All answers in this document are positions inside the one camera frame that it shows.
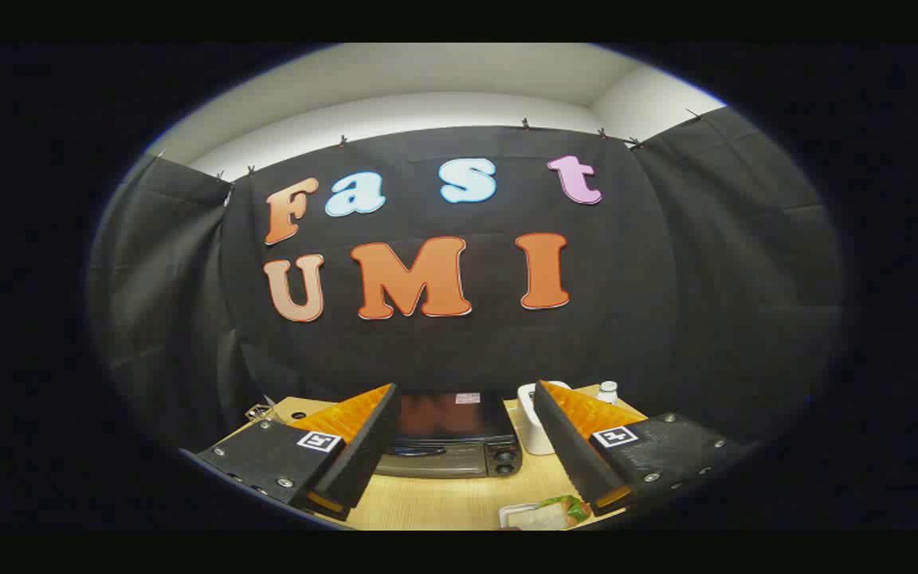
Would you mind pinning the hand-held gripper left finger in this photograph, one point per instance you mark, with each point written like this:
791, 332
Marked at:
363, 450

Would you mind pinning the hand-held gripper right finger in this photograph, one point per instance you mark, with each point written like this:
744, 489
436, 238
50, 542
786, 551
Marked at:
574, 450

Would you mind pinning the glass toaster oven door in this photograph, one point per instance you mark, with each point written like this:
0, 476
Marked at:
427, 464

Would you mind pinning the lettuce sandwich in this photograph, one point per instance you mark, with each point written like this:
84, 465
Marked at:
555, 514

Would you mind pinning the black toaster oven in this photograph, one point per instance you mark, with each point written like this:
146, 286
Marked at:
451, 418

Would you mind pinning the white pop-up toaster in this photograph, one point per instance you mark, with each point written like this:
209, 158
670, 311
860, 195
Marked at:
536, 437

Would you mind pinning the small white green-label bottle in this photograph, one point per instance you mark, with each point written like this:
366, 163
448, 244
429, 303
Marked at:
607, 391

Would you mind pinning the white plastic tray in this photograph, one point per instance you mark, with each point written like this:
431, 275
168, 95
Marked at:
504, 516

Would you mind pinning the black backdrop cloth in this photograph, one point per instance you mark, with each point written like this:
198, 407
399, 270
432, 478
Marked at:
666, 279

